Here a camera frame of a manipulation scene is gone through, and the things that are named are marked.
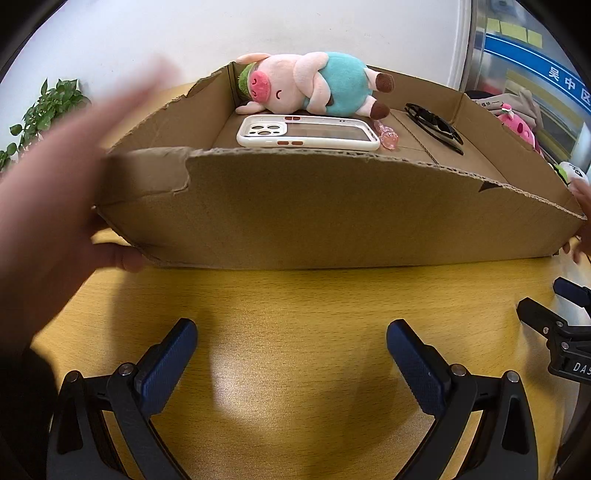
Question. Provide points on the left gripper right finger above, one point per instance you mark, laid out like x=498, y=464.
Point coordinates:
x=504, y=445

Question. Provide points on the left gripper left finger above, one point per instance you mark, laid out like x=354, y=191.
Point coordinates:
x=80, y=445

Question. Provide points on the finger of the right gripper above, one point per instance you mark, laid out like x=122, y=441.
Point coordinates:
x=541, y=319
x=577, y=294

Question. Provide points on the brown cardboard box tray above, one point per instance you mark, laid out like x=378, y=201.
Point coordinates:
x=182, y=190

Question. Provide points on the black sunglasses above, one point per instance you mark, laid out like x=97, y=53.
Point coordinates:
x=436, y=127

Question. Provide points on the pink pig plush toy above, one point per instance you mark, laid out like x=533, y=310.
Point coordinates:
x=321, y=83

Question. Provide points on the white clear phone case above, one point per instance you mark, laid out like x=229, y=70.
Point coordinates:
x=302, y=131

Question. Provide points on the person's right hand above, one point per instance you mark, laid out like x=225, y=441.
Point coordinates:
x=582, y=193

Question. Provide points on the person's left hand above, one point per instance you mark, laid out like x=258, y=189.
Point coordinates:
x=48, y=220

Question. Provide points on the white panda plush toy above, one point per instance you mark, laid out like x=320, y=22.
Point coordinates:
x=570, y=172

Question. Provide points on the magenta plush toy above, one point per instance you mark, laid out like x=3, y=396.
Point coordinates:
x=519, y=126

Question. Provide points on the beige and black cloth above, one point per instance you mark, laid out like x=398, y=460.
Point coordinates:
x=522, y=103

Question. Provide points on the blue banner with characters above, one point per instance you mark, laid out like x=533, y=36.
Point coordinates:
x=557, y=75

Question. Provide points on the yellow sticky notes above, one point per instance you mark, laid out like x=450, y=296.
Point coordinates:
x=514, y=31

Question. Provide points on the green potted plant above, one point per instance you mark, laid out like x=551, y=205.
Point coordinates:
x=52, y=104

